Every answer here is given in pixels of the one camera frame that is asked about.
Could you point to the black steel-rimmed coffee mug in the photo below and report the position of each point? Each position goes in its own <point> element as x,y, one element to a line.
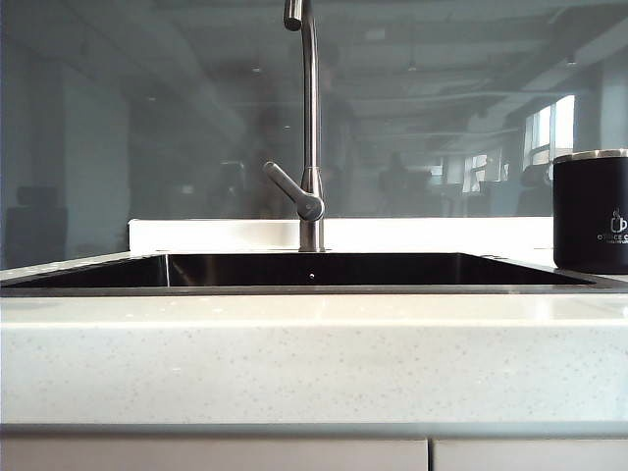
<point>589,211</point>

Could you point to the black undermount sink basin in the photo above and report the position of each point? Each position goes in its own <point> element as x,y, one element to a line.
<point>343,269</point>

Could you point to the stainless steel gooseneck faucet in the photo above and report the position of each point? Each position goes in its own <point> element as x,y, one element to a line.
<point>311,98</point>

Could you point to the white stone upstand ledge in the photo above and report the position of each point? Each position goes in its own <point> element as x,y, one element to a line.
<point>221,234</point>

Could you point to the wide grey cabinet door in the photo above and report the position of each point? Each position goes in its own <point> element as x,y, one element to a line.
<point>211,456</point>

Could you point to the narrow grey cabinet door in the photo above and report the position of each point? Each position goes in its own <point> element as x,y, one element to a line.
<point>530,456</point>

